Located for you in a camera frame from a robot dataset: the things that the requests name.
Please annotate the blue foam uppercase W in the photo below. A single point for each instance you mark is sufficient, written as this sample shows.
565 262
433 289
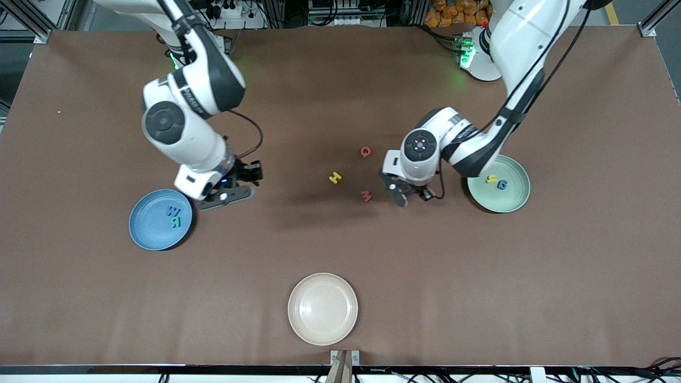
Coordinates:
173 211

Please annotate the yellow foam uppercase H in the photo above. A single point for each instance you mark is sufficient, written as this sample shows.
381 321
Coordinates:
335 178

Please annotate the red foam lowercase w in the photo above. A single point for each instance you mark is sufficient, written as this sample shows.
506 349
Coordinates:
366 197

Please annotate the green foam letter R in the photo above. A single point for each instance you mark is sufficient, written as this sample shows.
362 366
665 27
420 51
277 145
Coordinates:
175 223

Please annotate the large white power strip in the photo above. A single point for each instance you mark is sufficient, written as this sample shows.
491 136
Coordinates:
250 21

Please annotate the beige mounting post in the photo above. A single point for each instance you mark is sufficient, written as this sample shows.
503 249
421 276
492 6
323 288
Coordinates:
340 372

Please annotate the yellow foam lowercase h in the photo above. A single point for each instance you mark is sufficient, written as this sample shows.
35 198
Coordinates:
492 180

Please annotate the small white power strip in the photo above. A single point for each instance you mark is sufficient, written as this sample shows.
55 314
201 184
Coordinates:
346 21

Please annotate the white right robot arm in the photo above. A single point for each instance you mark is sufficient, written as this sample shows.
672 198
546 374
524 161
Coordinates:
186 143

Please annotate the aluminium frame corner post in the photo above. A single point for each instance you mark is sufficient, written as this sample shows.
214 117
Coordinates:
648 30
41 37

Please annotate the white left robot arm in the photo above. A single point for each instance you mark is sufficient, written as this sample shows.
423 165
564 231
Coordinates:
511 37

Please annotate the green plate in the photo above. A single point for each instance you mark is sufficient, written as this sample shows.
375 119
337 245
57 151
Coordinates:
511 199

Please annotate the orange snack bag pile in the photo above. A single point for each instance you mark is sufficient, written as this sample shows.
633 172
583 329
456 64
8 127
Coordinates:
441 16

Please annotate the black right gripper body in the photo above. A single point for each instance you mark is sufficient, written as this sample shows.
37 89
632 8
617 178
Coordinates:
244 173

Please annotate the beige plate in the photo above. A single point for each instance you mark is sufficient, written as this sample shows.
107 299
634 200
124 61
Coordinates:
323 309

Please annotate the blue foam letter g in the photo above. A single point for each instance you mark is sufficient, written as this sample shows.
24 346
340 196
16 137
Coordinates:
503 186

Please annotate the blue plate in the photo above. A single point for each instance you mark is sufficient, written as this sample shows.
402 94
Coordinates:
151 229

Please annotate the red foam letter Q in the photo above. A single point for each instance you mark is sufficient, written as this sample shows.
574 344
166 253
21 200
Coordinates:
368 155

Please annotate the metal table edge bracket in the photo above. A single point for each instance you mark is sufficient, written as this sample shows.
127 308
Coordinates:
334 355

